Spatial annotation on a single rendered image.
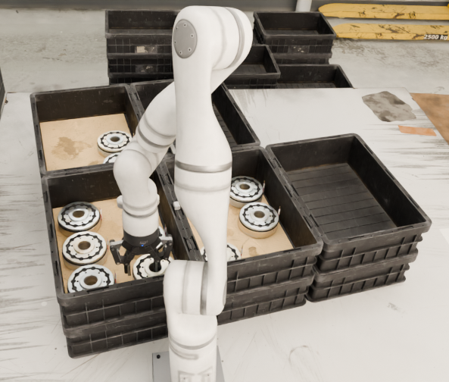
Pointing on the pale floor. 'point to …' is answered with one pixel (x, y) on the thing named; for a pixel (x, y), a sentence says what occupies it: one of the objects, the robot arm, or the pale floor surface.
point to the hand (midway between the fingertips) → (141, 267)
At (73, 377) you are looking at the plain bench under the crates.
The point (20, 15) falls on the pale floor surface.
